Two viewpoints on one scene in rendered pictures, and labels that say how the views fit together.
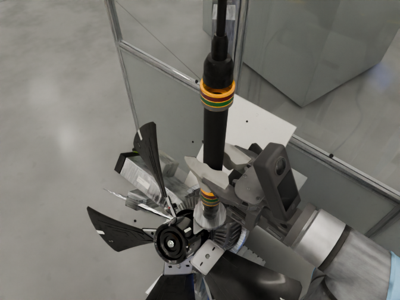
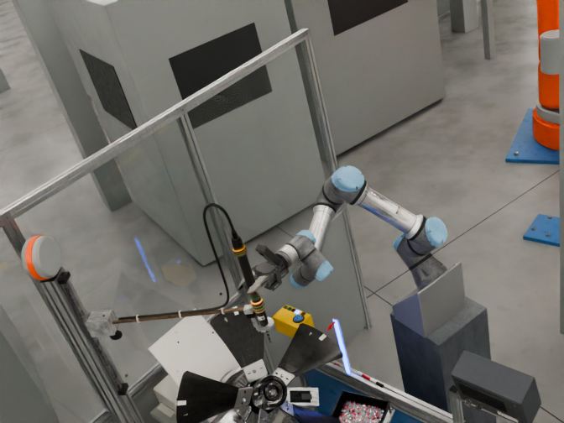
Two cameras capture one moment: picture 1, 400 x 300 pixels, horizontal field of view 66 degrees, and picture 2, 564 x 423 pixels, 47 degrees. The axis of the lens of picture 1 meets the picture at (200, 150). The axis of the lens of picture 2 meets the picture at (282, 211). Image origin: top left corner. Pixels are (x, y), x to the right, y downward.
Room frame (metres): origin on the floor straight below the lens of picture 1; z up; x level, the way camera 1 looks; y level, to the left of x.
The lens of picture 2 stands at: (-0.19, 1.73, 3.03)
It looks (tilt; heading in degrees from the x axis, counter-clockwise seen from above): 32 degrees down; 280
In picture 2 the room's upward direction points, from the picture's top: 16 degrees counter-clockwise
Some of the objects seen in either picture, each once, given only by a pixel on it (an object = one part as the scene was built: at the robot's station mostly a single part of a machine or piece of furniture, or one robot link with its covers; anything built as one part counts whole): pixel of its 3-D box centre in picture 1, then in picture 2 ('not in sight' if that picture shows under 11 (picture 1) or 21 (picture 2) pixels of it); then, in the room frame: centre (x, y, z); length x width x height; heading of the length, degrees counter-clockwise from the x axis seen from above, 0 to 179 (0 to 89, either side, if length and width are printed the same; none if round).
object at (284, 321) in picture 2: not in sight; (294, 323); (0.29, -0.49, 1.02); 0.16 x 0.10 x 0.11; 140
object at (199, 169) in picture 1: (205, 180); (258, 289); (0.27, -0.01, 1.64); 0.09 x 0.03 x 0.06; 60
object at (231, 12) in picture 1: (223, 21); (101, 323); (0.92, -0.08, 1.55); 0.10 x 0.07 x 0.08; 175
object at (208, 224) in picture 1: (210, 200); (258, 316); (0.30, -0.02, 1.50); 0.09 x 0.07 x 0.10; 175
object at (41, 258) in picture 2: not in sight; (41, 257); (1.01, -0.08, 1.88); 0.17 x 0.15 x 0.16; 50
